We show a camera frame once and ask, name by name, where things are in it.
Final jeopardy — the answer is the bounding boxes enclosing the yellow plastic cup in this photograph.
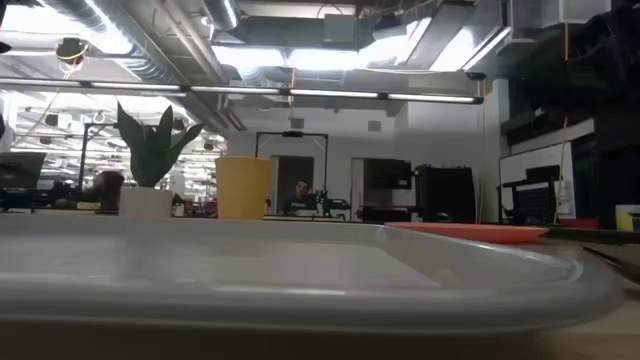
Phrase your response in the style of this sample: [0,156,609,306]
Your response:
[214,155,274,221]

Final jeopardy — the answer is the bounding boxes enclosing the pink round plate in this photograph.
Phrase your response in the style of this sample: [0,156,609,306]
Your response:
[384,221,550,245]

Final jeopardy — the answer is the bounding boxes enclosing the grey plastic tray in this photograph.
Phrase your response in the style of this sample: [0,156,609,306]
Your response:
[0,213,624,334]

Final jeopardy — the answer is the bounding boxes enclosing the person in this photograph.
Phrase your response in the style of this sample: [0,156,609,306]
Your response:
[283,179,317,217]
[93,170,125,211]

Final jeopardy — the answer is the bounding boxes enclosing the small green black machine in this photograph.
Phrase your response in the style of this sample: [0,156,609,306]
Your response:
[313,189,352,217]

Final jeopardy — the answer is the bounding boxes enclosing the long ceiling light bar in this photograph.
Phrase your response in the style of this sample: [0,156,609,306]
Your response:
[0,77,485,105]

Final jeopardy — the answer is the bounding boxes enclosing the black cabinet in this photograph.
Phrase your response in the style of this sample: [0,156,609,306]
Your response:
[414,164,477,224]

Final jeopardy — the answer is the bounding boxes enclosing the green snake plant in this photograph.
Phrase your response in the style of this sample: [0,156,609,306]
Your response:
[115,101,205,189]

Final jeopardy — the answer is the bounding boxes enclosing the white plant pot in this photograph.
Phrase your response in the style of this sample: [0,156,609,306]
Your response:
[118,186,174,219]

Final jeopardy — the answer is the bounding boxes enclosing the white board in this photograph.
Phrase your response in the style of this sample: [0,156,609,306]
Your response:
[498,141,577,221]

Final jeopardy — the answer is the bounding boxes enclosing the black mesh cart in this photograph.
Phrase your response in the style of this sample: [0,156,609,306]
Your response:
[497,164,562,226]

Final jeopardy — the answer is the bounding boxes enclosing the red bin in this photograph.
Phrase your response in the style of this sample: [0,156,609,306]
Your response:
[557,216,601,230]

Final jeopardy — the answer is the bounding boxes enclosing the black computer monitor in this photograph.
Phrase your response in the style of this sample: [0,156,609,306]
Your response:
[0,151,47,190]

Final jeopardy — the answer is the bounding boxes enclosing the yellow container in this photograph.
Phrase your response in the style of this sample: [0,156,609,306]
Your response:
[614,204,640,233]

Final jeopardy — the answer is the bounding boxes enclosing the black gantry frame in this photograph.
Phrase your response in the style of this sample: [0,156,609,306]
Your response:
[254,130,330,216]

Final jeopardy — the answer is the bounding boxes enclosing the black wall screen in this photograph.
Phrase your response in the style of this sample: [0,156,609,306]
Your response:
[363,158,414,191]

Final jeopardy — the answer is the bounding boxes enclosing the black ceiling cord reel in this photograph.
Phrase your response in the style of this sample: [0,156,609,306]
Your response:
[54,37,91,66]

